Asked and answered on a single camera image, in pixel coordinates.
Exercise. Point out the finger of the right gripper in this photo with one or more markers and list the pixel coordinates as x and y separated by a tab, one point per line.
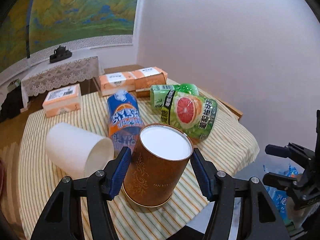
280	182
277	151

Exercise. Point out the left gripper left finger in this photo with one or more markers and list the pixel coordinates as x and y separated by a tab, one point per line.
61	216

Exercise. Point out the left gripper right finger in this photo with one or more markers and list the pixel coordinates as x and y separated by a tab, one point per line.
258	219

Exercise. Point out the brown patterned paper cup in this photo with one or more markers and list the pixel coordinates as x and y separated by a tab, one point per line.
159	158

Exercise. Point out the white paper cup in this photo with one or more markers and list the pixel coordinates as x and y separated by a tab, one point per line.
76	151

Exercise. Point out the striped yellow green tablecloth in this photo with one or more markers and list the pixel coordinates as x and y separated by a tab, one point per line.
230	146

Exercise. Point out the wooden slatted bench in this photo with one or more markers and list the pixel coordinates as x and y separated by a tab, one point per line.
10	199

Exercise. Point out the blue orange soda bottle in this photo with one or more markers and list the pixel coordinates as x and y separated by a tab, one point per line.
124	120

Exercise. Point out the orange tissue pack single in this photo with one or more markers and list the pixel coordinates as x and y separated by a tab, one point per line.
62	100

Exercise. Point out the black cloth on table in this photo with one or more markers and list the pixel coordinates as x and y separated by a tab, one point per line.
12	105

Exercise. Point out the white lace covered shelf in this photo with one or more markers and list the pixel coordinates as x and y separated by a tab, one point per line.
49	76

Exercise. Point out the orange tissue pack double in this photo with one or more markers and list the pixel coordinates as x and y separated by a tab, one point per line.
138	80

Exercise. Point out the black teapot ornament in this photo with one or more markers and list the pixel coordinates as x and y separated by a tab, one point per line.
60	53

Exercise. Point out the green landscape wall painting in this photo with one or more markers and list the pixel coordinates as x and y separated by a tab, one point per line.
29	26

